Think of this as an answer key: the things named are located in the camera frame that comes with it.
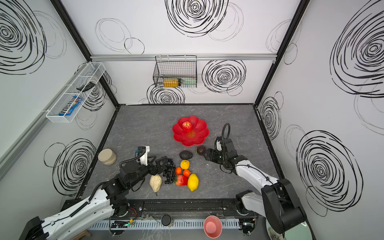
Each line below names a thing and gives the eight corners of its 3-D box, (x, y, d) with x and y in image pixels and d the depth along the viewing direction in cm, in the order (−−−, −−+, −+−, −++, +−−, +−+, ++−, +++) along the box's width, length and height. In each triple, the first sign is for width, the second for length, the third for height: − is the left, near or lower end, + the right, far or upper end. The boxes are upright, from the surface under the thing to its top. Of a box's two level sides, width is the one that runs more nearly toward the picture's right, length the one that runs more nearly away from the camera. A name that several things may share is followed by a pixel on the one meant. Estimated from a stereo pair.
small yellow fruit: (179, 168, 88) (179, 165, 85) (182, 161, 91) (182, 158, 88) (188, 171, 87) (188, 168, 84) (190, 163, 90) (190, 161, 87)
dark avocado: (179, 160, 92) (179, 157, 88) (180, 153, 94) (179, 150, 91) (192, 160, 92) (192, 157, 88) (192, 153, 94) (192, 150, 91)
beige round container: (101, 165, 90) (95, 161, 84) (106, 153, 95) (101, 148, 90) (114, 165, 90) (109, 161, 84) (118, 153, 95) (114, 148, 90)
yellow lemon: (187, 191, 81) (187, 189, 77) (188, 176, 86) (187, 173, 82) (198, 191, 81) (198, 189, 77) (198, 176, 86) (198, 173, 82)
